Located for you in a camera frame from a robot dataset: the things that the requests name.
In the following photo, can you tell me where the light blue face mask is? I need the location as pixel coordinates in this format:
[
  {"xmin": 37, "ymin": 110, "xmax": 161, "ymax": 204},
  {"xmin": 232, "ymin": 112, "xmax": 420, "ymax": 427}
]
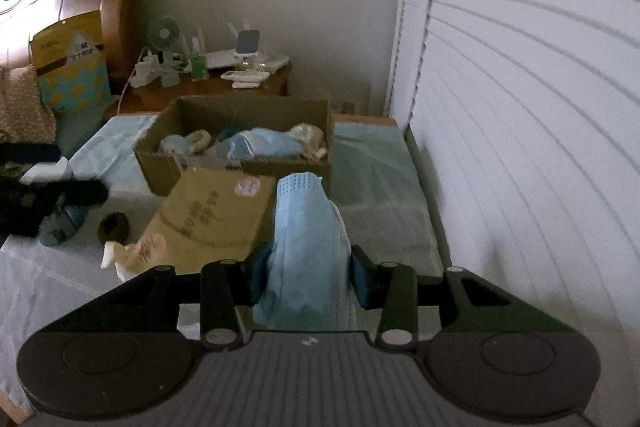
[{"xmin": 254, "ymin": 172, "xmax": 356, "ymax": 332}]

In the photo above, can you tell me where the dark brown scrunchie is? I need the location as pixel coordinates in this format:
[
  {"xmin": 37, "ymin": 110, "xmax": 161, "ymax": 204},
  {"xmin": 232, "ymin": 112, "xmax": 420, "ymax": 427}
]
[{"xmin": 98, "ymin": 212, "xmax": 130, "ymax": 245}]

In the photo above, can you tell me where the clear plastic bag blue item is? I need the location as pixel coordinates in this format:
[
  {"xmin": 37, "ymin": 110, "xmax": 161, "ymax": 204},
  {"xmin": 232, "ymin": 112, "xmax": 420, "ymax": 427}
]
[{"xmin": 204, "ymin": 128, "xmax": 303, "ymax": 161}]

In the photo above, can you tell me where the white scrunchie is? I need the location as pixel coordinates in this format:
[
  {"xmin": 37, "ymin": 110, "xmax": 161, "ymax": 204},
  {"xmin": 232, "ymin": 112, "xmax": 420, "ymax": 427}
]
[{"xmin": 186, "ymin": 129, "xmax": 212, "ymax": 155}]

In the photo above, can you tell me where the cardboard box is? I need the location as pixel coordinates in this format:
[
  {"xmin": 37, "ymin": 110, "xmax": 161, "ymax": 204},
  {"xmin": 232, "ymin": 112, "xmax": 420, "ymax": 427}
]
[{"xmin": 115, "ymin": 94, "xmax": 333, "ymax": 274}]

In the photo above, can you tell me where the white blue plush toy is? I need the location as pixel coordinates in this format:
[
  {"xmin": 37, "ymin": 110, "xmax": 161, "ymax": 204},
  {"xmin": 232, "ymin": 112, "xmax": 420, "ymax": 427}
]
[{"xmin": 157, "ymin": 134, "xmax": 192, "ymax": 156}]

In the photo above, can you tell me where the white green cloth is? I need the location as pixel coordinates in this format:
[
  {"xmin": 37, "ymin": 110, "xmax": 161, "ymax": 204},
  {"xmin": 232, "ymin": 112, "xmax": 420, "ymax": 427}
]
[{"xmin": 288, "ymin": 122, "xmax": 328, "ymax": 161}]

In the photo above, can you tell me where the light blue towel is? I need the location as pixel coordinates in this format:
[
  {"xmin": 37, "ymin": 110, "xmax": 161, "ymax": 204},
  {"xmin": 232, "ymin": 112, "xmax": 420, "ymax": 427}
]
[{"xmin": 0, "ymin": 114, "xmax": 446, "ymax": 408}]

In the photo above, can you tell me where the teal sock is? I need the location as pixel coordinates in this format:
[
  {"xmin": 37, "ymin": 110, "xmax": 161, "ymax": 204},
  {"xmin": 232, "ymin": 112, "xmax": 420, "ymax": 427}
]
[{"xmin": 38, "ymin": 207, "xmax": 89, "ymax": 247}]

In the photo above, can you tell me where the wooden nightstand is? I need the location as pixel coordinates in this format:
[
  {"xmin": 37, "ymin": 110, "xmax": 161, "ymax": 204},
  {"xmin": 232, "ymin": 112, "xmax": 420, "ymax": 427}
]
[{"xmin": 103, "ymin": 64, "xmax": 292, "ymax": 121}]

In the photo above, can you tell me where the white remote control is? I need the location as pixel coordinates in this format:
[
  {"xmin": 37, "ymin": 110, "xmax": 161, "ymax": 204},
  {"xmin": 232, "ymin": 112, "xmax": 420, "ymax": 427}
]
[{"xmin": 220, "ymin": 69, "xmax": 271, "ymax": 83}]

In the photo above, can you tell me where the green small bottle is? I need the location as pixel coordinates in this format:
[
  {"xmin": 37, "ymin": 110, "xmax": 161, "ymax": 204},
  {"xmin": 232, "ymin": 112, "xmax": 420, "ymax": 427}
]
[{"xmin": 190, "ymin": 54, "xmax": 209, "ymax": 81}]

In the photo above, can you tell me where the white router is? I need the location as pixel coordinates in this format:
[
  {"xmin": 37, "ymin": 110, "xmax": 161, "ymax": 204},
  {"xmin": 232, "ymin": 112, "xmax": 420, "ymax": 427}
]
[{"xmin": 196, "ymin": 20, "xmax": 291, "ymax": 74}]

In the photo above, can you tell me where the white power strip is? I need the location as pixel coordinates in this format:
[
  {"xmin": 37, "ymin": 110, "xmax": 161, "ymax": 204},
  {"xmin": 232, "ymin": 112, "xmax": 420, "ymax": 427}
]
[{"xmin": 130, "ymin": 51, "xmax": 162, "ymax": 89}]

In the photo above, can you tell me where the small grey screen device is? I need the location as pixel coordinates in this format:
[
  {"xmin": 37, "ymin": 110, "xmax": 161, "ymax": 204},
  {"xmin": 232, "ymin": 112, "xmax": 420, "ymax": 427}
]
[{"xmin": 235, "ymin": 29, "xmax": 260, "ymax": 57}]

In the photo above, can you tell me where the green desk fan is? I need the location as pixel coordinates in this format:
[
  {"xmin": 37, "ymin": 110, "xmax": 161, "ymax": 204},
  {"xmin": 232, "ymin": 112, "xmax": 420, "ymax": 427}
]
[{"xmin": 148, "ymin": 15, "xmax": 180, "ymax": 88}]

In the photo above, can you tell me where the brown floral blanket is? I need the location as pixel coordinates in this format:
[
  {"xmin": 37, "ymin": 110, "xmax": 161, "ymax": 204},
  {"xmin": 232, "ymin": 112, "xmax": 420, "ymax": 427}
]
[{"xmin": 0, "ymin": 66, "xmax": 56, "ymax": 143}]

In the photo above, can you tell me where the white louvered closet door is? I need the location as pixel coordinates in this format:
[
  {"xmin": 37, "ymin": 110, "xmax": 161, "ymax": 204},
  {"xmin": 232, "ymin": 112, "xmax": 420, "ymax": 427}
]
[{"xmin": 386, "ymin": 0, "xmax": 639, "ymax": 426}]

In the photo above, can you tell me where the yellow blue snack bag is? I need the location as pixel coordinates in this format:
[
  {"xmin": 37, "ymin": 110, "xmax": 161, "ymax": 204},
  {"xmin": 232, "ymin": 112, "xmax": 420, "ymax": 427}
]
[{"xmin": 30, "ymin": 11, "xmax": 111, "ymax": 117}]

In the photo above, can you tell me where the white charging cable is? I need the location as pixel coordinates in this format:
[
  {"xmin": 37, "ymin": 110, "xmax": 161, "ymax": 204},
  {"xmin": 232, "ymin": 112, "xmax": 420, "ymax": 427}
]
[{"xmin": 115, "ymin": 46, "xmax": 151, "ymax": 116}]

